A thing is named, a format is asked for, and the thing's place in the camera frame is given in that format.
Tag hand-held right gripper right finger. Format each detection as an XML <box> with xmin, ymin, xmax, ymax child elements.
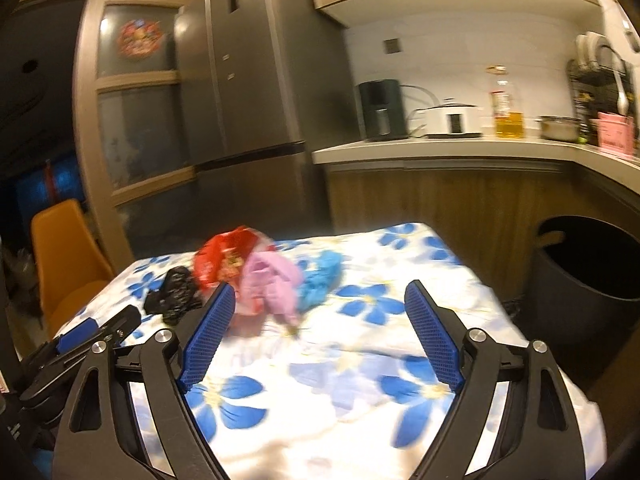
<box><xmin>404</xmin><ymin>280</ymin><xmax>587</xmax><ymax>480</ymax></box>

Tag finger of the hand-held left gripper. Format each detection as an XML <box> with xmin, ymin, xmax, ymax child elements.
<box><xmin>20</xmin><ymin>317</ymin><xmax>101</xmax><ymax>376</ymax></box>
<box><xmin>60</xmin><ymin>305</ymin><xmax>142</xmax><ymax>361</ymax></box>

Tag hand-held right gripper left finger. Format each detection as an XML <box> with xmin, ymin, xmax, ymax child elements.
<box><xmin>52</xmin><ymin>282</ymin><xmax>236</xmax><ymax>480</ymax></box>

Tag black plastic bag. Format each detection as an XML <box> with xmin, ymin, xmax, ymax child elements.
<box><xmin>144</xmin><ymin>266</ymin><xmax>201</xmax><ymax>325</ymax></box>

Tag red printed plastic bag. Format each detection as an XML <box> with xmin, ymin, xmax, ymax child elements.
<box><xmin>194</xmin><ymin>225</ymin><xmax>273</xmax><ymax>291</ymax></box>

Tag pale pink plastic bag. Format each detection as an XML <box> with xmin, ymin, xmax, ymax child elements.
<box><xmin>235</xmin><ymin>250</ymin><xmax>303</xmax><ymax>326</ymax></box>

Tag blue plastic bag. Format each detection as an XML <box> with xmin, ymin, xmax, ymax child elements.
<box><xmin>297</xmin><ymin>250</ymin><xmax>343</xmax><ymax>308</ymax></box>

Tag black trash bin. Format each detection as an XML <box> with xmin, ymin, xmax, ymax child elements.
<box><xmin>527</xmin><ymin>215</ymin><xmax>640</xmax><ymax>383</ymax></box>

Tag orange chair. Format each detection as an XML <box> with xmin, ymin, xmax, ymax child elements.
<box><xmin>31</xmin><ymin>199</ymin><xmax>116</xmax><ymax>338</ymax></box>

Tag blue floral tablecloth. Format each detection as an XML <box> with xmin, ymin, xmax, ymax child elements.
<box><xmin>52</xmin><ymin>222</ymin><xmax>608</xmax><ymax>480</ymax></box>

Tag kitchen counter with wooden base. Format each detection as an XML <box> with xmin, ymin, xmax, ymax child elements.
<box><xmin>312</xmin><ymin>135</ymin><xmax>640</xmax><ymax>311</ymax></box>

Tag blue curtain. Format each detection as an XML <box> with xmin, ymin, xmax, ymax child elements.
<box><xmin>15</xmin><ymin>160</ymin><xmax>83</xmax><ymax>211</ymax></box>

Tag white electric cooker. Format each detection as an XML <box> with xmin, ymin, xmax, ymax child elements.
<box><xmin>417</xmin><ymin>99</ymin><xmax>483</xmax><ymax>138</ymax></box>

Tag cooking oil bottle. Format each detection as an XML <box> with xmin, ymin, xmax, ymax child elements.
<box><xmin>487</xmin><ymin>65</ymin><xmax>526</xmax><ymax>139</ymax></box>

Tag black air fryer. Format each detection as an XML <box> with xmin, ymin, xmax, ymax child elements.
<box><xmin>356</xmin><ymin>79</ymin><xmax>408</xmax><ymax>142</ymax></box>

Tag metal pot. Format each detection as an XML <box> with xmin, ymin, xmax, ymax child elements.
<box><xmin>537</xmin><ymin>116</ymin><xmax>583</xmax><ymax>142</ymax></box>

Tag grey refrigerator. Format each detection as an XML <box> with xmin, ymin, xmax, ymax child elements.
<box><xmin>175</xmin><ymin>0</ymin><xmax>351</xmax><ymax>241</ymax></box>

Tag pink box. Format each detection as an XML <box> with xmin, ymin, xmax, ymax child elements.
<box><xmin>597</xmin><ymin>112</ymin><xmax>638</xmax><ymax>153</ymax></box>

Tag red round door decoration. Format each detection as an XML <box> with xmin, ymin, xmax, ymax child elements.
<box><xmin>116</xmin><ymin>19</ymin><xmax>166</xmax><ymax>58</ymax></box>

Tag black dish rack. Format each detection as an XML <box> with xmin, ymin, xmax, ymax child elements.
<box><xmin>567</xmin><ymin>45</ymin><xmax>636</xmax><ymax>143</ymax></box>

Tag white plates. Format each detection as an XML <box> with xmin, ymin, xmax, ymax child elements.
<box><xmin>575</xmin><ymin>31</ymin><xmax>608</xmax><ymax>66</ymax></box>

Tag hanging spatula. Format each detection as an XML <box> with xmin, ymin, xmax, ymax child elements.
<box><xmin>622</xmin><ymin>15</ymin><xmax>640</xmax><ymax>53</ymax></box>

